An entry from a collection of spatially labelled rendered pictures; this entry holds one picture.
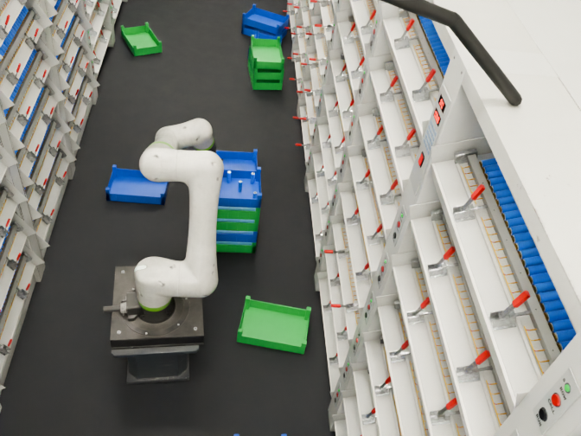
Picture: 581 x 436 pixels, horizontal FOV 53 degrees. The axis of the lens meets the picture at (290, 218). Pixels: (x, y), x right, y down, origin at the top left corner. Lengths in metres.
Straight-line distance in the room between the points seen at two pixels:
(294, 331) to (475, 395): 1.55
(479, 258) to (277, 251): 1.89
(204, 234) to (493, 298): 1.18
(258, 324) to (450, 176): 1.54
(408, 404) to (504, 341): 0.58
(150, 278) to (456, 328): 1.15
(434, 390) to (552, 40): 0.84
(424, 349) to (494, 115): 0.62
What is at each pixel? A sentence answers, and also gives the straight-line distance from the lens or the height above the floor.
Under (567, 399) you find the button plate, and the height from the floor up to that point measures 1.54.
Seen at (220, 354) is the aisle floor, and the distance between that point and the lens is 2.62.
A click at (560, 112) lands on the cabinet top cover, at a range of 1.25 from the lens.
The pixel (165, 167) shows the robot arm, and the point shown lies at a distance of 2.03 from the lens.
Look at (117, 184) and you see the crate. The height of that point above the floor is 0.00.
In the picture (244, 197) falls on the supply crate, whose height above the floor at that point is 0.32.
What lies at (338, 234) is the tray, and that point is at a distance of 2.47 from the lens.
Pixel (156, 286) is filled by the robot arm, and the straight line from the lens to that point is 2.11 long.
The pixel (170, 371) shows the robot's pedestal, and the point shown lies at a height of 0.06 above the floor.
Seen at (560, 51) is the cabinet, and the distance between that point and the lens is 1.48.
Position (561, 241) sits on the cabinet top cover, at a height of 1.64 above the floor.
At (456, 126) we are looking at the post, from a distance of 1.36.
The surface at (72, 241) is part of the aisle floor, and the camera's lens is 3.06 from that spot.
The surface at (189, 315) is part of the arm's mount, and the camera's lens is 2.31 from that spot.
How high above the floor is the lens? 2.23
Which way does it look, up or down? 45 degrees down
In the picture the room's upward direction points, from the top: 10 degrees clockwise
